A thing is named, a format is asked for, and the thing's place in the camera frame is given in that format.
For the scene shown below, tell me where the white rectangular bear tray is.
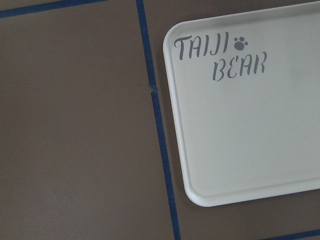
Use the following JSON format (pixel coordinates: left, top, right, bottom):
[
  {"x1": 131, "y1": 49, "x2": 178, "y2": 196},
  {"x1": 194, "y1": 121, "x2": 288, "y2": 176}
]
[{"x1": 163, "y1": 1, "x2": 320, "y2": 207}]

